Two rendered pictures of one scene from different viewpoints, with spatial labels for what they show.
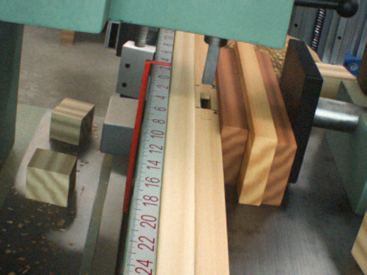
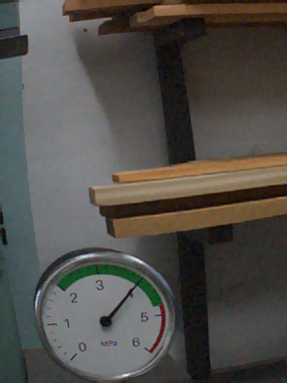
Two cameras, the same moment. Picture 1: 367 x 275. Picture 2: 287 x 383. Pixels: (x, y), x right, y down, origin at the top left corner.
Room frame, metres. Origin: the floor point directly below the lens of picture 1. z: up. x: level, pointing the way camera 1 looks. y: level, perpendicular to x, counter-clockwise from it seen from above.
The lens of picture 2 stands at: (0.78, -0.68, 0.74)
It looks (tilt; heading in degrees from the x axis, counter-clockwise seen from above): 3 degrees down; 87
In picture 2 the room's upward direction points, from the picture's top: 6 degrees counter-clockwise
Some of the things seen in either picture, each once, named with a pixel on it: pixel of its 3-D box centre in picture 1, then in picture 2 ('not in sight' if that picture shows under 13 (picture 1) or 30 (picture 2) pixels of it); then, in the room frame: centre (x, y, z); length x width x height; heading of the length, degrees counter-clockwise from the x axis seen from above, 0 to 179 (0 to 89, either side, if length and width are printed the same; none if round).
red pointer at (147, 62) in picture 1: (144, 141); not in sight; (0.51, 0.03, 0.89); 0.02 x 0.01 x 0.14; 94
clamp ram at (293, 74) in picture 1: (327, 113); not in sight; (0.49, -0.11, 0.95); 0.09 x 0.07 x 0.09; 4
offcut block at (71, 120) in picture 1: (71, 120); not in sight; (0.66, 0.13, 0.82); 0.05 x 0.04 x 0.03; 172
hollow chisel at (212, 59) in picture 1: (212, 54); not in sight; (0.51, -0.01, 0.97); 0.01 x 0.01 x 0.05; 4
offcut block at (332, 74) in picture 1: (328, 89); not in sight; (0.63, -0.14, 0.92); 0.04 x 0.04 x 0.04; 17
